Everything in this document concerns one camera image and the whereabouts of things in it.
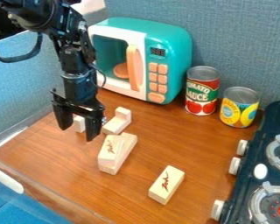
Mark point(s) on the teal toy microwave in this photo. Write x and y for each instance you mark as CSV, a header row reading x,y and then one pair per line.
x,y
171,43

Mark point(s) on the rectangular wooden block with mark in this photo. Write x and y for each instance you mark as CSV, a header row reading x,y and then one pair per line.
x,y
166,184
110,153

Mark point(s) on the stepped wooden block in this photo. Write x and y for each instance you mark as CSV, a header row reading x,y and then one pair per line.
x,y
117,122

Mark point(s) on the toy stove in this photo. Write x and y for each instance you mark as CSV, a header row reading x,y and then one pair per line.
x,y
269,140

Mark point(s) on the small white block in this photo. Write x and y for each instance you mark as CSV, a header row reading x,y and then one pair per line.
x,y
79,124

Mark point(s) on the plain rectangular wooden block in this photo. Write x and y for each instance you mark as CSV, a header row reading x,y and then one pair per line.
x,y
130,143

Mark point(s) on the yellow can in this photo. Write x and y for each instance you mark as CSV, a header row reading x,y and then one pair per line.
x,y
239,109

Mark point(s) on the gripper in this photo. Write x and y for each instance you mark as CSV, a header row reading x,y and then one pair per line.
x,y
80,90

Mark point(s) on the red tomato sauce can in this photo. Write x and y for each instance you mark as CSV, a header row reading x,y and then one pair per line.
x,y
202,92

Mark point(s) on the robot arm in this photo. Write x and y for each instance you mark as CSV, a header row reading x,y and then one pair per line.
x,y
73,59

